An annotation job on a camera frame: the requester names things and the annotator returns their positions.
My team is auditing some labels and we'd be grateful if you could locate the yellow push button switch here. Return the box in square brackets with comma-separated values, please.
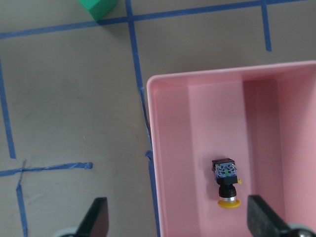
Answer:
[212, 158, 241, 209]

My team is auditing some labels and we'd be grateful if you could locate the green foam cube near tray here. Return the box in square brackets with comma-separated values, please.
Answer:
[78, 0, 118, 22]

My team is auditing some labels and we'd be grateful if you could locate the pink plastic tray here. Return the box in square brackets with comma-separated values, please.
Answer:
[147, 61, 316, 237]

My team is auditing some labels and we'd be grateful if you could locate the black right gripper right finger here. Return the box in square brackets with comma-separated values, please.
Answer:
[246, 195, 291, 237]

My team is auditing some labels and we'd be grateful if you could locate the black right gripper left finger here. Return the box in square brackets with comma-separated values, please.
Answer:
[74, 197, 109, 237]

